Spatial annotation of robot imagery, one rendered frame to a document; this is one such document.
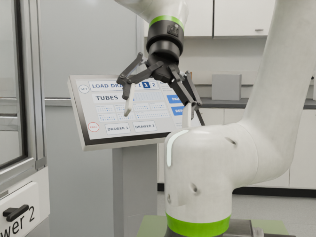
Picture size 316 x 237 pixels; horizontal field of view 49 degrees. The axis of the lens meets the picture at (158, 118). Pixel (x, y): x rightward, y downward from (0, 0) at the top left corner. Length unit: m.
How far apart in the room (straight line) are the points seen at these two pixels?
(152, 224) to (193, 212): 0.23
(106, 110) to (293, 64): 0.82
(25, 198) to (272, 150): 0.59
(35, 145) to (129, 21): 1.24
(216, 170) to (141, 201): 0.90
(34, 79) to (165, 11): 0.39
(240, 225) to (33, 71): 0.64
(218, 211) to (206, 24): 3.12
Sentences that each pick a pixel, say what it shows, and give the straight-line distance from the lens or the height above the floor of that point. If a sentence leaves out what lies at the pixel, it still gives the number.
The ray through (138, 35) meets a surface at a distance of 2.05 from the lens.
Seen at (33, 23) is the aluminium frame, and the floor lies 1.34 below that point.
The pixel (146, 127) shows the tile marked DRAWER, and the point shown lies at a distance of 1.34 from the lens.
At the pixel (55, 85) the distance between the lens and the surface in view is 2.21.
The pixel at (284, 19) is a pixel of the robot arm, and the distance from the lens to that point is 0.67.
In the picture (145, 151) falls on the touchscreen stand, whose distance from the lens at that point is 1.45.
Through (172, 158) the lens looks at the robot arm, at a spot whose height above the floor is 1.06.
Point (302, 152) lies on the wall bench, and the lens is 3.52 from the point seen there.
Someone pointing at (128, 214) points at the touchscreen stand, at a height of 0.63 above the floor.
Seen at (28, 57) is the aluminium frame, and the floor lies 1.25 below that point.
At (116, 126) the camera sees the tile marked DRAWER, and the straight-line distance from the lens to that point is 1.30.
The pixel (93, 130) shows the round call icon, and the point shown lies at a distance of 1.27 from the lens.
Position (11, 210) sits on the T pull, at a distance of 0.86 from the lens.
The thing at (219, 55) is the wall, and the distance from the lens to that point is 4.02.
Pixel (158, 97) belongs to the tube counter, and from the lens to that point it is 1.45.
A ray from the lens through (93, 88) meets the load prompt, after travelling 1.38.
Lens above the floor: 1.22
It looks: 8 degrees down
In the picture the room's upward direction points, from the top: straight up
